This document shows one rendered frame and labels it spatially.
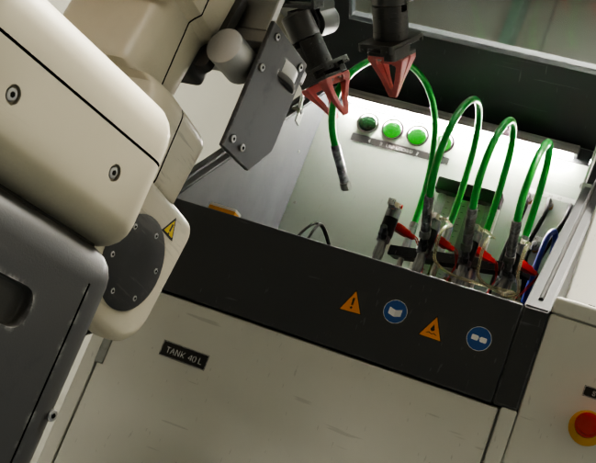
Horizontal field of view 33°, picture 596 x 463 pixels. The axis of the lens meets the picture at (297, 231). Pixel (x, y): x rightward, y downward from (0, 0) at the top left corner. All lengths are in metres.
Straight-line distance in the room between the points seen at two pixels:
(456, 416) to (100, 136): 0.95
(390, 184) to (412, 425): 0.82
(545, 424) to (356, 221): 0.84
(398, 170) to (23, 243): 1.63
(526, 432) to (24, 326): 0.97
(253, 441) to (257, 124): 0.61
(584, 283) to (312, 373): 0.54
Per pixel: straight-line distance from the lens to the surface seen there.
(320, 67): 1.82
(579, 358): 1.56
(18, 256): 0.69
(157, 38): 1.09
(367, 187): 2.25
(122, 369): 1.69
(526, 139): 2.22
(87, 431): 1.70
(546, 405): 1.54
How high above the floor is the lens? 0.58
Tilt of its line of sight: 13 degrees up
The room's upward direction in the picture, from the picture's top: 22 degrees clockwise
